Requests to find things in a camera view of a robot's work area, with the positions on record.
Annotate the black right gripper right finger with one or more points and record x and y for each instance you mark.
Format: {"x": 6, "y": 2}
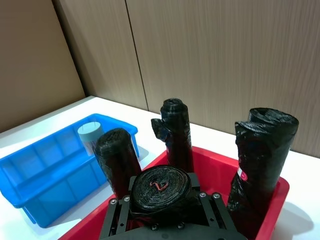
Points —
{"x": 215, "y": 210}

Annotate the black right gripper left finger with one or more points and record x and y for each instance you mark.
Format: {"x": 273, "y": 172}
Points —
{"x": 117, "y": 212}

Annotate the red plastic bin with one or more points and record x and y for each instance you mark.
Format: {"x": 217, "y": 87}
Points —
{"x": 217, "y": 165}

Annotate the black garbage bag roll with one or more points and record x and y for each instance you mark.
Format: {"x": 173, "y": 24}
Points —
{"x": 177, "y": 140}
{"x": 117, "y": 155}

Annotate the black bag roll, pink label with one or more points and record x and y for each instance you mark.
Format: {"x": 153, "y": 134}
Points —
{"x": 262, "y": 155}

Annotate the blue plastic bin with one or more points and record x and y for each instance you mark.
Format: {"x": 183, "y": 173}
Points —
{"x": 50, "y": 180}

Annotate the pale grey bag roll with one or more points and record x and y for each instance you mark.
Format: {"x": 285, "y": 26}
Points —
{"x": 88, "y": 135}

